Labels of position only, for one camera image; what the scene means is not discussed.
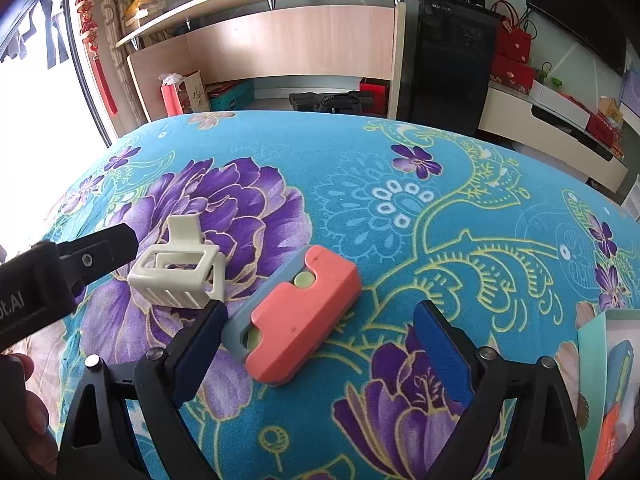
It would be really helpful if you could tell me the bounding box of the red gift box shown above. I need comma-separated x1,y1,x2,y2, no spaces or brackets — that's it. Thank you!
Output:
490,53,536,94

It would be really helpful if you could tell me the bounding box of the orange blue carrot knife toy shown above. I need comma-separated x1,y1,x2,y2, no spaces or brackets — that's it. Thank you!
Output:
589,339,634,479

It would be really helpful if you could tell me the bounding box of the wooden curved desk shelf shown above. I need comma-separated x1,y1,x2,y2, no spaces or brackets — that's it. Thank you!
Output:
119,0,407,122

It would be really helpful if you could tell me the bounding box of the black wall television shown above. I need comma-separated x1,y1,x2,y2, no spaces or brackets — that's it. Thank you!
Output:
526,0,639,75

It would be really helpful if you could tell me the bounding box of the teal white box lid tray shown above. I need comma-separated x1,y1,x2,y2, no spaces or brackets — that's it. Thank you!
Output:
577,309,639,479

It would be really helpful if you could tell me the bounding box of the white flat box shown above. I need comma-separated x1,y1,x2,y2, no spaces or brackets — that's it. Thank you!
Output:
528,80,590,130

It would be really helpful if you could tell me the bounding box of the cream tv stand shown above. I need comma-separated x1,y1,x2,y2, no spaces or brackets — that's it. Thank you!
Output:
480,82,628,192

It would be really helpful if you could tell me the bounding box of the salmon grey folding knife toy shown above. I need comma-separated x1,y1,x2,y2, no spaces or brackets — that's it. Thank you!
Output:
221,245,362,386

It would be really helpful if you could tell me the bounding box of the person left hand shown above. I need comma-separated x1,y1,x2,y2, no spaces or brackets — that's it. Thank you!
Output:
1,354,58,479

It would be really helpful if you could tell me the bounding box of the red hanging knot ornament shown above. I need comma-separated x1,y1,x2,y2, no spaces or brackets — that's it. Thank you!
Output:
75,0,118,116

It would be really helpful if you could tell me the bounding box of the red handbag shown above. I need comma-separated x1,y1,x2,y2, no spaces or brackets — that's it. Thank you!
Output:
490,0,533,64

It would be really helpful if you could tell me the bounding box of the floral blue tablecloth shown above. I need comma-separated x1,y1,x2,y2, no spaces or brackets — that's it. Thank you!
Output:
8,109,640,480

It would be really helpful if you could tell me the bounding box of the black water dispenser cabinet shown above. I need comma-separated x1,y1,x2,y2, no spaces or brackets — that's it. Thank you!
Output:
407,0,499,136

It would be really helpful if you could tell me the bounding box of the red paper gift bag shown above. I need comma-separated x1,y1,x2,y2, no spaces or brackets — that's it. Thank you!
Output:
158,73,192,117

